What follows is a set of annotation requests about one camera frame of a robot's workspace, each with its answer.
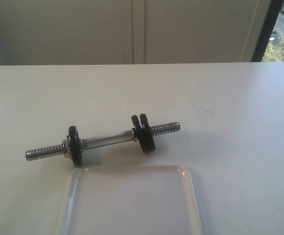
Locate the black weight plate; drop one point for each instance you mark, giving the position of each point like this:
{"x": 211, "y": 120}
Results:
{"x": 75, "y": 146}
{"x": 147, "y": 133}
{"x": 139, "y": 134}

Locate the chrome spinlock collar nut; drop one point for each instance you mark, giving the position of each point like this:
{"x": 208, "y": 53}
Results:
{"x": 66, "y": 147}

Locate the white rectangular tray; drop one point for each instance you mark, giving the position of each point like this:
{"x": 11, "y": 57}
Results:
{"x": 130, "y": 200}

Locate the chrome dumbbell bar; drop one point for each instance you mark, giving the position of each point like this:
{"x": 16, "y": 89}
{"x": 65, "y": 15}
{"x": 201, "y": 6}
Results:
{"x": 101, "y": 141}

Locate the black window frame post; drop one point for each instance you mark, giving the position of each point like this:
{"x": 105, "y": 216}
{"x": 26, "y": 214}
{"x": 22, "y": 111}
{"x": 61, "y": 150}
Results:
{"x": 266, "y": 29}

